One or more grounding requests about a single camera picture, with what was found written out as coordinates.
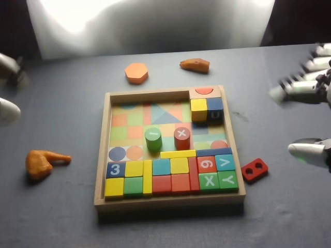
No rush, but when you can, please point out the red cylinder block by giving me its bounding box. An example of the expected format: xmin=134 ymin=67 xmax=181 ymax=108
xmin=173 ymin=127 xmax=191 ymax=151

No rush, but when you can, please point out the blue cube with letter U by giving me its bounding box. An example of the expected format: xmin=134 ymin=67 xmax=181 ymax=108
xmin=206 ymin=97 xmax=224 ymax=122

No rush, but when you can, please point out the green cylinder block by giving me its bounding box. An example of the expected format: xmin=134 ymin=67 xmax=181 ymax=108
xmin=144 ymin=127 xmax=163 ymax=152

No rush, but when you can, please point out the yellow wooden cube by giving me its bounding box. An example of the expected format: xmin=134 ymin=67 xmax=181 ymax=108
xmin=190 ymin=98 xmax=208 ymax=123

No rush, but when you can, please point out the toy fried chicken drumstick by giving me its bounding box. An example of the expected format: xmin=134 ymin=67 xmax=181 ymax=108
xmin=25 ymin=149 xmax=72 ymax=181

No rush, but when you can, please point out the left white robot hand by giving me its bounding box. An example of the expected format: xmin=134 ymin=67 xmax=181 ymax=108
xmin=0 ymin=53 xmax=31 ymax=127

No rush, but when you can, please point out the grey table cloth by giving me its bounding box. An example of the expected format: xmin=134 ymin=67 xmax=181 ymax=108
xmin=0 ymin=42 xmax=331 ymax=248

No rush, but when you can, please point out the wooden puzzle tray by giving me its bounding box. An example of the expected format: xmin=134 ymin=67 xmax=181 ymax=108
xmin=93 ymin=85 xmax=246 ymax=214

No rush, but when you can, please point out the orange hexagon block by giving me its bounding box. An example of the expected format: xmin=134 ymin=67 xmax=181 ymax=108
xmin=124 ymin=63 xmax=149 ymax=85

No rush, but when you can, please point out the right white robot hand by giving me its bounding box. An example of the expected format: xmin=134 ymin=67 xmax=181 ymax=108
xmin=268 ymin=42 xmax=331 ymax=174

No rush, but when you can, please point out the orange toy bread piece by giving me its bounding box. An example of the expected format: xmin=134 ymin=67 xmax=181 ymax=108
xmin=179 ymin=58 xmax=210 ymax=74

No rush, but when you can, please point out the red two-hole brick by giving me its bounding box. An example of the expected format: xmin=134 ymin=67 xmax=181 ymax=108
xmin=240 ymin=158 xmax=269 ymax=183

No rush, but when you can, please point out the white backdrop sheet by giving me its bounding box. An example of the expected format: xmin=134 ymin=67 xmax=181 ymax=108
xmin=25 ymin=0 xmax=276 ymax=60

